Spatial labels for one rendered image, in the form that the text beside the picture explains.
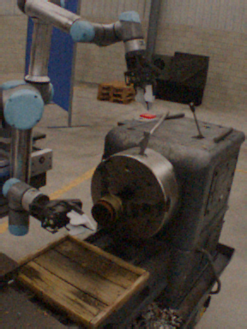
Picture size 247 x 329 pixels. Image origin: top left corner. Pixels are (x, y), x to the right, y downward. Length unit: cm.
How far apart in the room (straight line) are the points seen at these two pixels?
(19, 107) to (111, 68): 1121
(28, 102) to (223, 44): 1022
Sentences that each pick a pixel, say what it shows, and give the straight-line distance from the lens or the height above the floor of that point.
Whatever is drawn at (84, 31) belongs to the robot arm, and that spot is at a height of 162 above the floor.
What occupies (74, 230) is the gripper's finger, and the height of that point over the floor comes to 107.
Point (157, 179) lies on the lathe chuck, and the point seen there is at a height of 119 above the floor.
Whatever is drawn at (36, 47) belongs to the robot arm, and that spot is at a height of 155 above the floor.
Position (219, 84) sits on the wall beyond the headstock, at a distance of 1105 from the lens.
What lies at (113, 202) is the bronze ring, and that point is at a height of 111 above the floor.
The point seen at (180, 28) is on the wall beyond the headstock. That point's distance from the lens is 1132.
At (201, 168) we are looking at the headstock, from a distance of 119.
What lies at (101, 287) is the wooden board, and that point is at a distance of 108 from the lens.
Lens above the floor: 160
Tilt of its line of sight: 20 degrees down
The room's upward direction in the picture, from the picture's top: 6 degrees clockwise
